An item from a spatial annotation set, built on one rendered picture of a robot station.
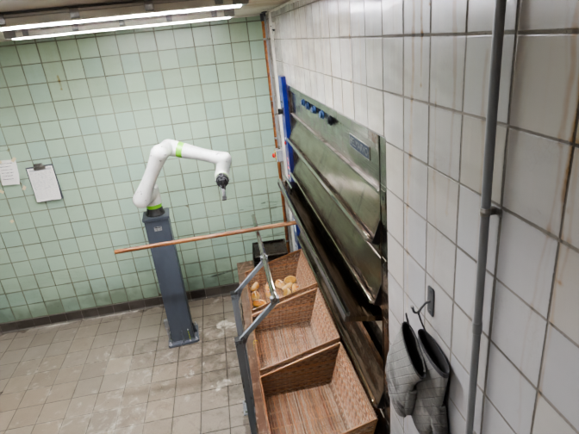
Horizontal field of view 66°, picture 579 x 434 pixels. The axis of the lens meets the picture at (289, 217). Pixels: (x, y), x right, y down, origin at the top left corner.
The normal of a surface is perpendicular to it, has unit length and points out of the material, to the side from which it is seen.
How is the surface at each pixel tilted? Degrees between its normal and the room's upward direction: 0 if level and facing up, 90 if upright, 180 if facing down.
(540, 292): 90
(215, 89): 90
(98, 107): 90
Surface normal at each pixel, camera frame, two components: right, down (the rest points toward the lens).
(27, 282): 0.17, 0.37
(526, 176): -0.98, 0.15
